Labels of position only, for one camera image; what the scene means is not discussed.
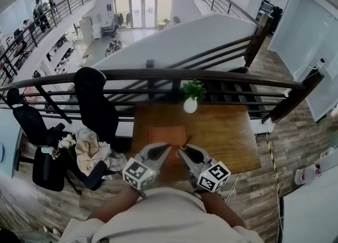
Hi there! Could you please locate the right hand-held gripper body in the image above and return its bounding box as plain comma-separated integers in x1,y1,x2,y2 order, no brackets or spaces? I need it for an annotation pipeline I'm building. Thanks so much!
191,161,231,195

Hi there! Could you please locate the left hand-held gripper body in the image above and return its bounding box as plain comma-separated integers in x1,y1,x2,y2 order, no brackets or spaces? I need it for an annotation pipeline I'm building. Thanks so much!
122,157,157,198

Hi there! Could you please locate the orange-brown box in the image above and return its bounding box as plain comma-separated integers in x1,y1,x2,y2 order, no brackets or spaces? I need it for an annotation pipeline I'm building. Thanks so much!
149,126,188,167

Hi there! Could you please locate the person's left forearm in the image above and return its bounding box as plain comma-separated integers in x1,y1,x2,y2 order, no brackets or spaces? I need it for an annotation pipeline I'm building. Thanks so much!
87,190,140,223

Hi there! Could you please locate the person's right forearm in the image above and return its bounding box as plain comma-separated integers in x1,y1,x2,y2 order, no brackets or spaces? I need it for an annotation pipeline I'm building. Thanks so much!
200,191,246,229

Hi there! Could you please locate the white floor box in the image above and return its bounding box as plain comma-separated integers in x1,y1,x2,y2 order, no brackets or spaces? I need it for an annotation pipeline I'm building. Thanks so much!
251,118,276,135

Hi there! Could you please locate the person's white shirt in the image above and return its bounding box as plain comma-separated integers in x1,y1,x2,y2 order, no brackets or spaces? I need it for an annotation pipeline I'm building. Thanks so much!
59,186,273,243

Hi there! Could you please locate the white vase with green plant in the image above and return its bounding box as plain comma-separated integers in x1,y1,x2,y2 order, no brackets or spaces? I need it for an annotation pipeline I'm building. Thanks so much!
181,79,208,114

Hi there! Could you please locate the beige crumpled cloth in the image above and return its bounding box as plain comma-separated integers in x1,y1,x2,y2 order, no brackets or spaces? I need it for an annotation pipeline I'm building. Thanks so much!
75,127,128,176

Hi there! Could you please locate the yellow black floor tape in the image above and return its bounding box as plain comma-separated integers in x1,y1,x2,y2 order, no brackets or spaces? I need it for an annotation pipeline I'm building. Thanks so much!
266,141,281,198

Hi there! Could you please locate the black high-back office chair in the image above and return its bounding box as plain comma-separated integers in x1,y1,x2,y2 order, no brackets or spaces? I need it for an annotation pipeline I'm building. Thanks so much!
67,67,125,195
6,87,67,192

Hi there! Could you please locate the dark curved metal railing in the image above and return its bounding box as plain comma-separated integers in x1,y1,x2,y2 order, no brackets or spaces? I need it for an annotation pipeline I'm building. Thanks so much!
0,69,325,132

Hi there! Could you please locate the white flower bouquet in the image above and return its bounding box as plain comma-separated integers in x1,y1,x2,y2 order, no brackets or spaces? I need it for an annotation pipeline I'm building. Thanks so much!
49,133,78,160

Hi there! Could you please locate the white bag with red label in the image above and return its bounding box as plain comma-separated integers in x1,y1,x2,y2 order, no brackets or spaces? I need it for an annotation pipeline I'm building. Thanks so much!
294,164,322,186

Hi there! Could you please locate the white plastic container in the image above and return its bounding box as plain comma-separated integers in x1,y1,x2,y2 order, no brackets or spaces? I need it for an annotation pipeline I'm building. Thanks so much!
316,147,338,172

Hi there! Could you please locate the dark stair railing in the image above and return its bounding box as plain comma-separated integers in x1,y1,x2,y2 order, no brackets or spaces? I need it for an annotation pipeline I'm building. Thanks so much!
168,16,274,70

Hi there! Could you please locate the glass entrance door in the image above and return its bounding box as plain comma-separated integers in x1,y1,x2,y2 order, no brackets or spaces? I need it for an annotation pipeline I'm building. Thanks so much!
114,0,174,30

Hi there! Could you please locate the black stairwell railing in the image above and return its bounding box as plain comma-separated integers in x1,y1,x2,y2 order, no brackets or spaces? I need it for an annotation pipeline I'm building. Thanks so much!
196,0,261,26

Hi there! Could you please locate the black balcony railing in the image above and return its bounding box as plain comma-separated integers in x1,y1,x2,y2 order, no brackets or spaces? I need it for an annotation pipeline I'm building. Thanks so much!
0,0,94,84

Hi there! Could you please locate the white floor cable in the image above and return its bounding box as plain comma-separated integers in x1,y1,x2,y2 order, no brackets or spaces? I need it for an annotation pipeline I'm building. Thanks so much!
226,172,241,203

